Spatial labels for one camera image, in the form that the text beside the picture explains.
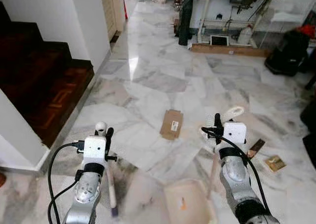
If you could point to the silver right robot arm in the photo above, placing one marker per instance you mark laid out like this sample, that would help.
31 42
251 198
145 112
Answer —
237 177

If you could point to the dark brown rectangular strip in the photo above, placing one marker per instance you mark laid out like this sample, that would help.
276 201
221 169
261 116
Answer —
256 147

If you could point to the red cloth item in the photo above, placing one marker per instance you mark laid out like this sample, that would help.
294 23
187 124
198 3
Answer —
307 31

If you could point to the white workbench with wooden top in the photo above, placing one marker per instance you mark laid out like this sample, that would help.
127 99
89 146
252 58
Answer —
215 10

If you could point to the brown cardboard piece with label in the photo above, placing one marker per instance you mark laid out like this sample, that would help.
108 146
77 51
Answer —
170 122

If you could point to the light wooden louvred door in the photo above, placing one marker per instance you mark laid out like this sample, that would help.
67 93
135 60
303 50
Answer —
109 9

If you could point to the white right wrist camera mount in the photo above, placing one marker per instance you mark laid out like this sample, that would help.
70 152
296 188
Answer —
234 133

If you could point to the black bag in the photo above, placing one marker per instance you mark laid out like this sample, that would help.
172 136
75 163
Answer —
289 53

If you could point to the dark wooden staircase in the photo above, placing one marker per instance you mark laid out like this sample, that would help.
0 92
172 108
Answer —
49 80

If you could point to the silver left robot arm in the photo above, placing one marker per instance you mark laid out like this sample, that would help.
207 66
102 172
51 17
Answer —
86 194

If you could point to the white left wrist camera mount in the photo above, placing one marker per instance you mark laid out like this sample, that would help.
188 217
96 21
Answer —
94 150

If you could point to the white plastic jug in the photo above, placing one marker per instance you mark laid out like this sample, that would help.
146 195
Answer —
245 36

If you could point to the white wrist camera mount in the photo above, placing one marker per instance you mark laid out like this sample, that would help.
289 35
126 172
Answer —
94 150
234 133

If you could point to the black rolled mat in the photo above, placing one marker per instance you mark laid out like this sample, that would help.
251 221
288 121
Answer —
185 19

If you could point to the gold square wrapper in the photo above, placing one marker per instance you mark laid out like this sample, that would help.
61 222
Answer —
275 163

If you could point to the small framed tablet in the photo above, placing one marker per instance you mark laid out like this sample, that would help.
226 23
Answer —
217 40

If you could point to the black furniture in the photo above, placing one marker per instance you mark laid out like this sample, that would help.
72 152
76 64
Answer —
309 130

